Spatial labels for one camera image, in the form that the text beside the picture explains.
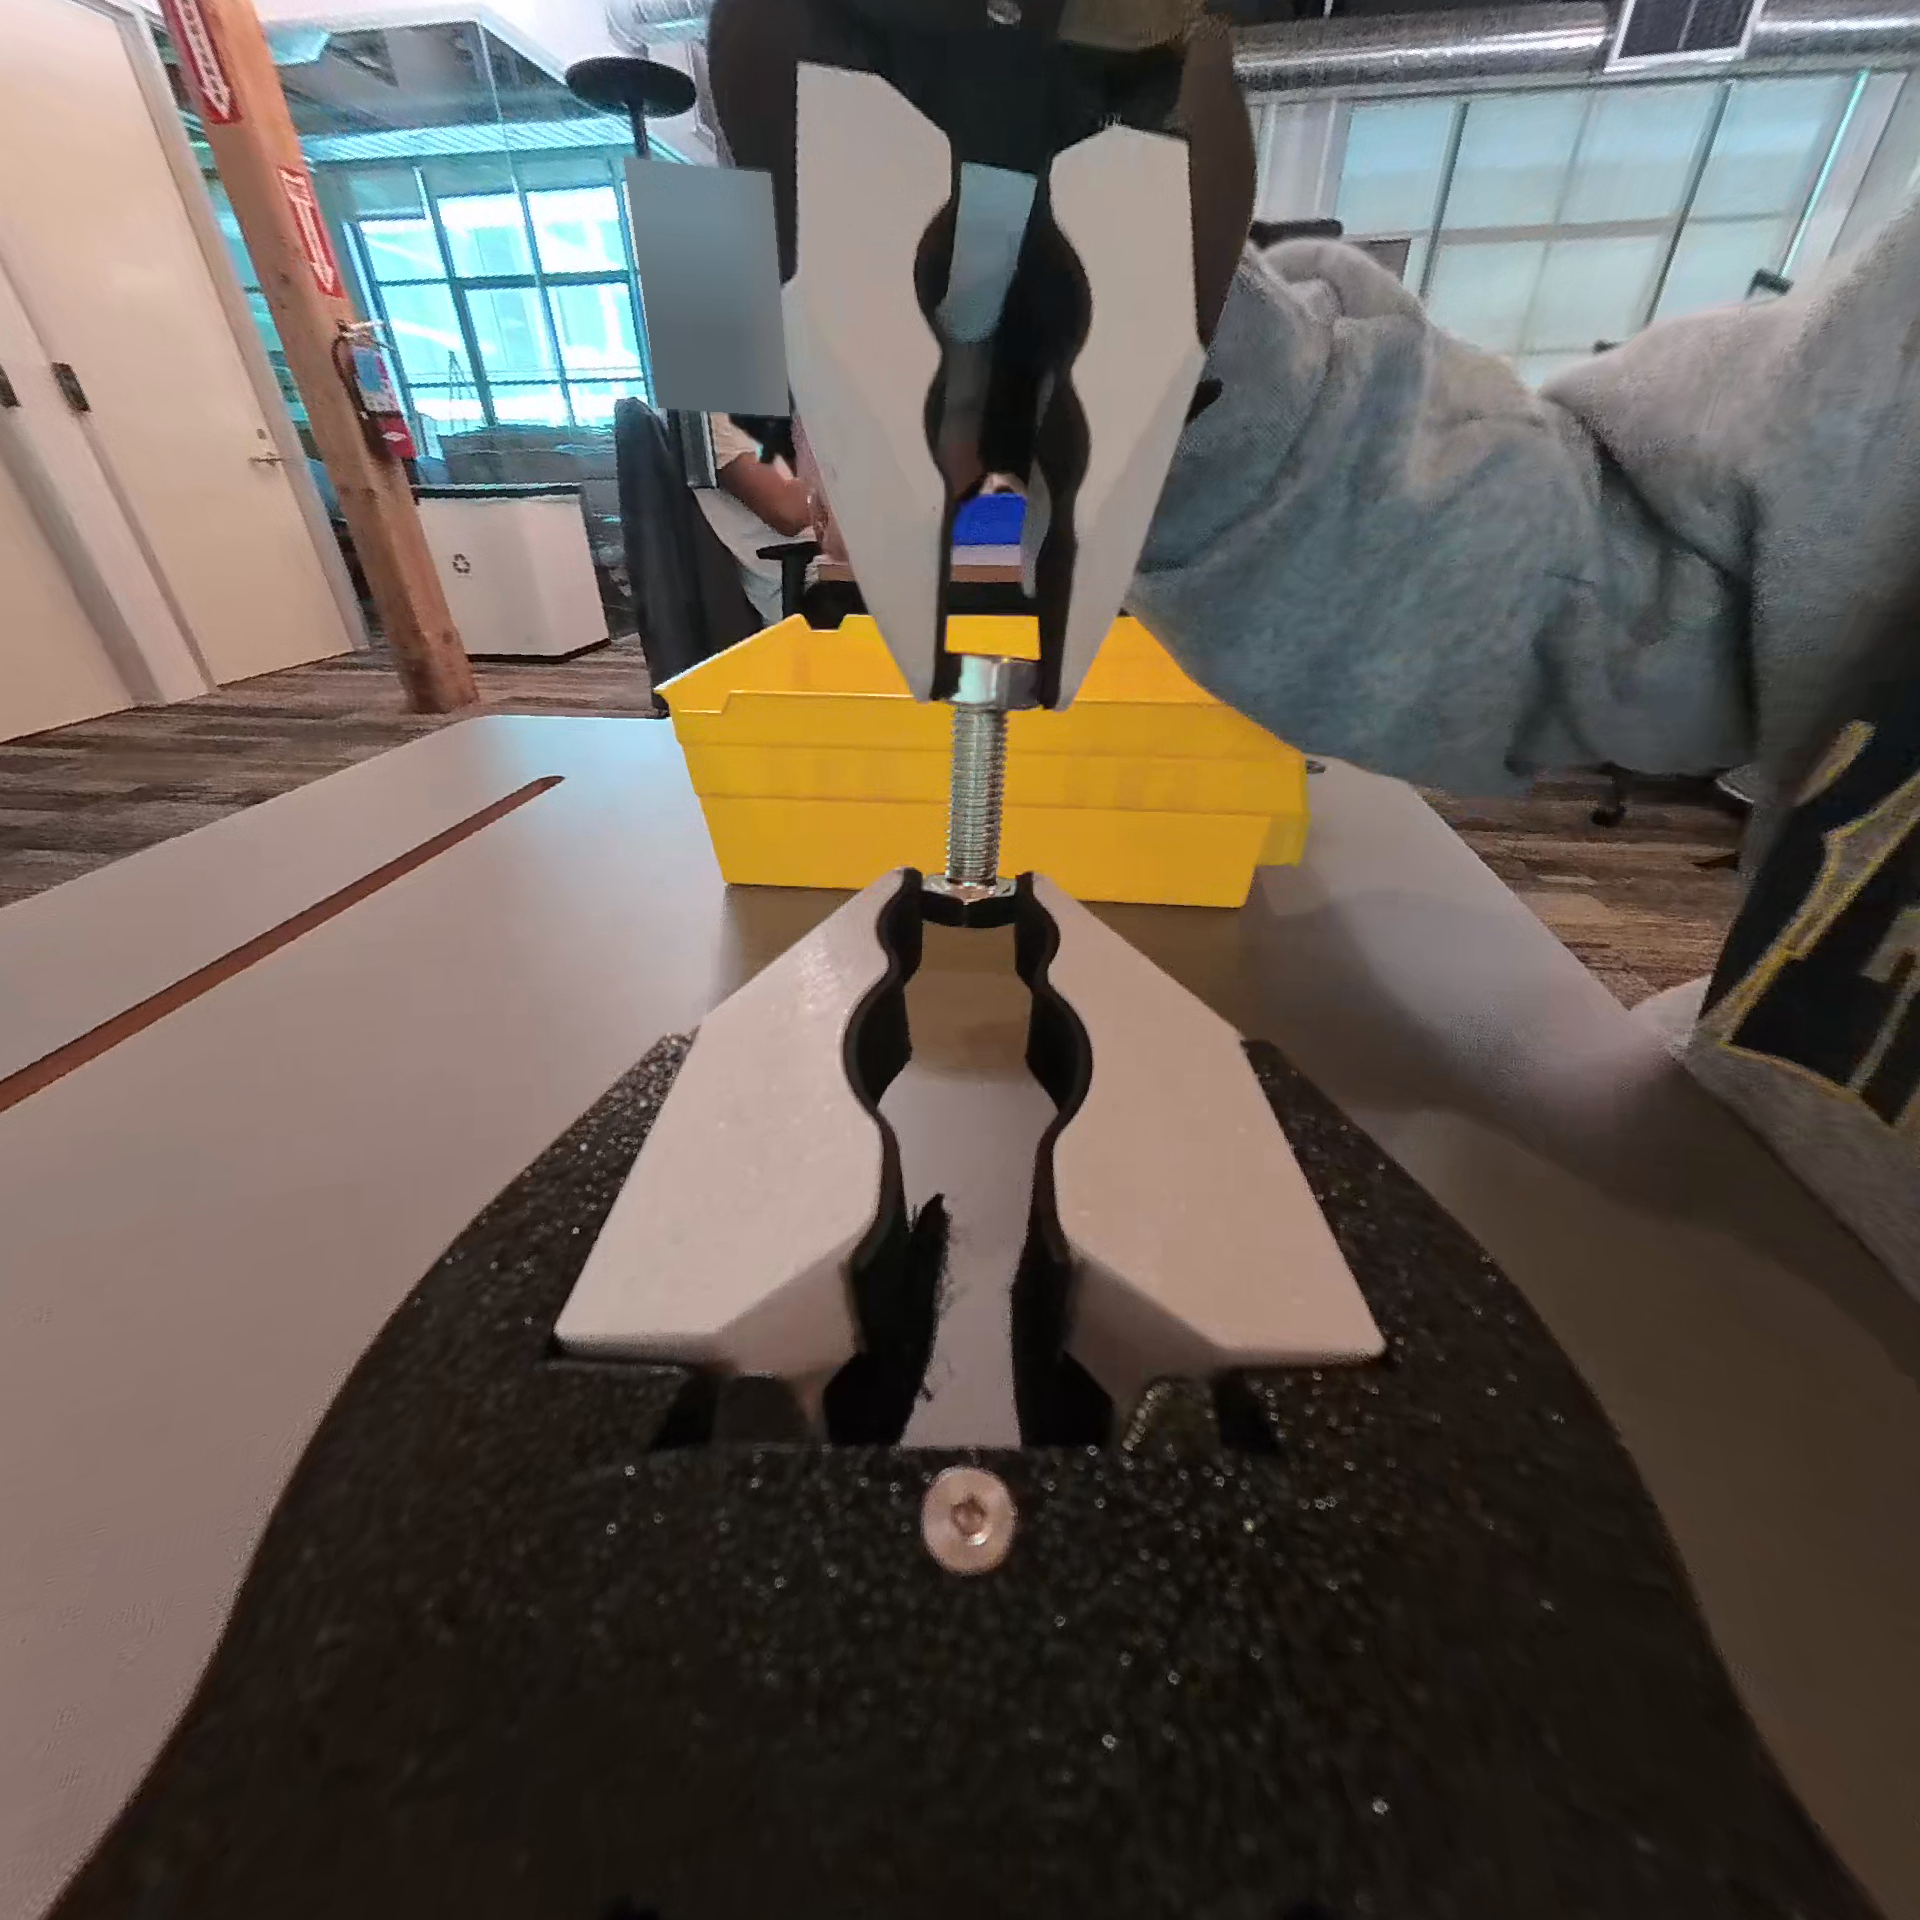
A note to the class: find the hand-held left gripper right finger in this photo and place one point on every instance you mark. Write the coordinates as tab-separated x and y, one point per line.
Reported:
1201	1185

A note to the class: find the white door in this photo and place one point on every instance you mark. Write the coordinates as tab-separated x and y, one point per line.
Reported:
166	376
61	599

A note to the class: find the black round lamp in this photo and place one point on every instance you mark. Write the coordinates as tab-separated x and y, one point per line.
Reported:
629	82

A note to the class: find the red wall sign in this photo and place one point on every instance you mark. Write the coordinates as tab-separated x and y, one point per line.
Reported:
201	59
311	234

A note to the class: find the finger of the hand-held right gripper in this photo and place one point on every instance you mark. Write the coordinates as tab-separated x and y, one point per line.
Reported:
1141	345
862	345

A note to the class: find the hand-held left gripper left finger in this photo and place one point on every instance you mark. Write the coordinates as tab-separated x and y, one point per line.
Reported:
720	1185

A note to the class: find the silver hex bolt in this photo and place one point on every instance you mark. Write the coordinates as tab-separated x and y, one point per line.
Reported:
972	796

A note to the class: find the wooden post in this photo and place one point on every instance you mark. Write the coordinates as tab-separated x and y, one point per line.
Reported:
389	570

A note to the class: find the yellow divided plastic bin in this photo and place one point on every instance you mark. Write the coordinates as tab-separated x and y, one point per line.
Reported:
839	810

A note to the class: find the red fire extinguisher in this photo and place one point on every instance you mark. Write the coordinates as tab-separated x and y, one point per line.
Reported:
377	399

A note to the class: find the person's right forearm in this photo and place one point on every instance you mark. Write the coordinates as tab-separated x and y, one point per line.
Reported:
1425	523

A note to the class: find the blue plastic bin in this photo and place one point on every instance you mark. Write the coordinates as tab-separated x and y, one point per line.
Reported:
991	521

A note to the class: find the silver hex nut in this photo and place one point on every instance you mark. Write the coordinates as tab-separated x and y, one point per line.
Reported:
993	685

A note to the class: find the black office chair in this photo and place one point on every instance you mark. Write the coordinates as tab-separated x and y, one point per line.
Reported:
661	556

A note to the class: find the silver air duct with vent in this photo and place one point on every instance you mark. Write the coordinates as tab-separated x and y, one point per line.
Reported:
1425	37

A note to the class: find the white recycling bin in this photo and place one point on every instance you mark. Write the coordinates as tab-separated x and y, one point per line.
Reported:
511	578

